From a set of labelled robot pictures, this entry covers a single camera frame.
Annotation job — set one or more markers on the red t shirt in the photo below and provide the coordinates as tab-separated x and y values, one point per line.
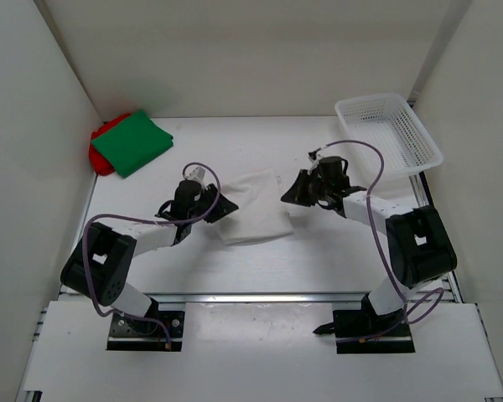
99	163

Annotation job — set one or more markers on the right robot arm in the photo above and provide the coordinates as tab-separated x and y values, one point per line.
419	248

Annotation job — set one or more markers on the white plastic basket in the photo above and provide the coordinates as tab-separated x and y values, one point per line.
389	124

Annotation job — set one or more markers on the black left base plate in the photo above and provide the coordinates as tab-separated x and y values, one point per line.
135	336

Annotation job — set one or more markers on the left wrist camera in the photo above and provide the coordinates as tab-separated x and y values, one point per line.
197	175

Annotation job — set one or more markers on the green t shirt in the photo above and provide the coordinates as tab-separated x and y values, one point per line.
133	143

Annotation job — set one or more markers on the aluminium rail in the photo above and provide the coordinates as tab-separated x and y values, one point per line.
258	298

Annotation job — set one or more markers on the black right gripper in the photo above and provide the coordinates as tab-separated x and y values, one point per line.
298	193

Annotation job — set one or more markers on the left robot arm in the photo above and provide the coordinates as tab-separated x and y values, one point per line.
99	265

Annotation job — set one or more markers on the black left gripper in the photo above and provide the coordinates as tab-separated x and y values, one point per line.
221	208

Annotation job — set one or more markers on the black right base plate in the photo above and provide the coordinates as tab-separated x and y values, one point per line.
364	332

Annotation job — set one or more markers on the white cloth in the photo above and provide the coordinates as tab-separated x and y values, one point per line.
261	216

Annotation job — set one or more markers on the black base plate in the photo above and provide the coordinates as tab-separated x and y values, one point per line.
135	336
364	332

